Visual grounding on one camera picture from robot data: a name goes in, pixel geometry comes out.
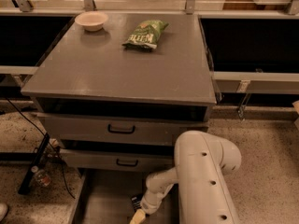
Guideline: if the open bottom grey drawer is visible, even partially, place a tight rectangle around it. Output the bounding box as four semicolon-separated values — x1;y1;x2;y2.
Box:
68;168;181;224

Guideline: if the green kettle chips bag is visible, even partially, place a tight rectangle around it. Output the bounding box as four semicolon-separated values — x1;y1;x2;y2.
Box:
123;20;168;49

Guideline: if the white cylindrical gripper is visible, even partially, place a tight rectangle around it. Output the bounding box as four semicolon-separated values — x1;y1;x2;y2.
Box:
129;191;165;224

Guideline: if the top grey drawer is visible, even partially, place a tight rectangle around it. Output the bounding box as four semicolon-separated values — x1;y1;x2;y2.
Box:
38;113;207;146

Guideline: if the small clear bottle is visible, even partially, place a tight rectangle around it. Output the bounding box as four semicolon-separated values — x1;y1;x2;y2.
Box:
31;166;51;187

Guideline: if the middle grey drawer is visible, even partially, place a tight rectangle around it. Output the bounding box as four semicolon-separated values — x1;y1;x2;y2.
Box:
61;149;173;172

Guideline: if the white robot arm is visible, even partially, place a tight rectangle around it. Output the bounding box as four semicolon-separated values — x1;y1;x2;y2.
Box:
130;131;241;224

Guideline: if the black cable on floor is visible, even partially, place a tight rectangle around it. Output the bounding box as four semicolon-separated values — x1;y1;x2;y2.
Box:
5;97;77;200

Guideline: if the white paper bowl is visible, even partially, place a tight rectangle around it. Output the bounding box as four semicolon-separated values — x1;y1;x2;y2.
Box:
75;11;108;32

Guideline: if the grey drawer cabinet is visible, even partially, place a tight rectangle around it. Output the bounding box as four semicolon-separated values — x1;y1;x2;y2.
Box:
21;13;216;158

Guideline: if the black metal leg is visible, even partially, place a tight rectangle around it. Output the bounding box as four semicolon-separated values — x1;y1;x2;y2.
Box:
18;133;50;195

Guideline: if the metal bracket under shelf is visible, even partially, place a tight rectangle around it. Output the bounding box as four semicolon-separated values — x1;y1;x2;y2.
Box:
237;93;251;120

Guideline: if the white shoe tip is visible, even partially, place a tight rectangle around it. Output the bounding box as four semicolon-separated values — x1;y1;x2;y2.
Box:
0;203;8;221

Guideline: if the dark blue rxbar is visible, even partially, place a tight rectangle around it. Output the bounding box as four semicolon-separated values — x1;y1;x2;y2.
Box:
131;194;143;212

